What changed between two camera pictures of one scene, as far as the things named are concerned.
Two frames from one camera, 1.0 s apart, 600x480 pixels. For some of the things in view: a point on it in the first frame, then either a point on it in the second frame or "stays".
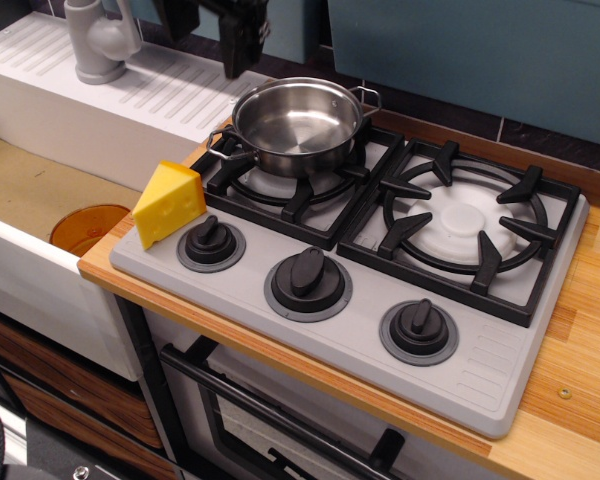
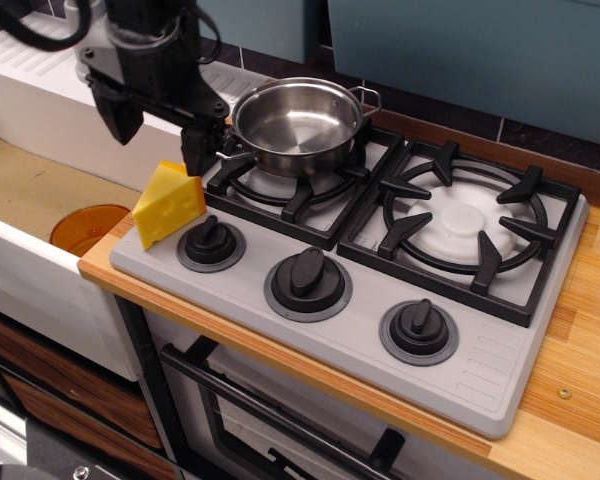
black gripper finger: (180, 17) -> (123, 113)
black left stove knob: (210, 247) stays
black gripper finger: (243, 29) -> (199, 144)
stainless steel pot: (295, 126) stays
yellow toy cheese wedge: (173, 195) stays
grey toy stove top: (420, 270) stays
